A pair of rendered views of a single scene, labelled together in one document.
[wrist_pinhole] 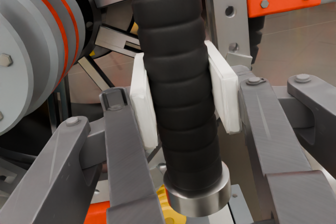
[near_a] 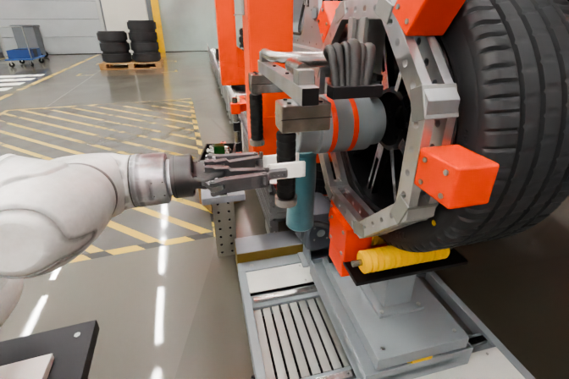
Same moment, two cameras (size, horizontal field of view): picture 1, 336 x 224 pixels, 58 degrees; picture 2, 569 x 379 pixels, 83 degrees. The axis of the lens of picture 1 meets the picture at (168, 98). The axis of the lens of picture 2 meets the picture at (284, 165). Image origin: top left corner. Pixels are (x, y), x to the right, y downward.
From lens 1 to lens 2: 0.57 m
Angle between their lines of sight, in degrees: 67
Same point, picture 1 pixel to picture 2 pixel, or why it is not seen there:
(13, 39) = not seen: hidden behind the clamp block
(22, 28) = not seen: hidden behind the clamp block
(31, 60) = (302, 136)
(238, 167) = not seen: outside the picture
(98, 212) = (341, 222)
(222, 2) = (406, 164)
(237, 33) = (406, 187)
